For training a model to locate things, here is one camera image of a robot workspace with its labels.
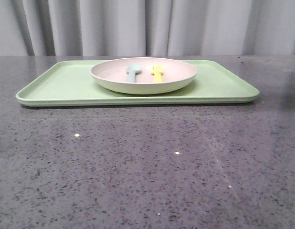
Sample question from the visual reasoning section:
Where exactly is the yellow plastic fork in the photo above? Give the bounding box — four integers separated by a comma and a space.
151, 64, 163, 83

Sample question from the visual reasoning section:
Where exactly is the cream round plastic plate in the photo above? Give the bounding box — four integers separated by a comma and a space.
91, 57, 198, 95

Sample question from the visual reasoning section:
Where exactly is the light blue plastic spoon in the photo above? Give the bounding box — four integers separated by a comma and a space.
126, 64, 142, 83

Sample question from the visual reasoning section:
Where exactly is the light green plastic tray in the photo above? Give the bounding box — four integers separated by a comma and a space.
16, 60, 259, 107

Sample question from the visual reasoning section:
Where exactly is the grey pleated curtain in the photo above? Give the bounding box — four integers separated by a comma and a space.
0, 0, 295, 56

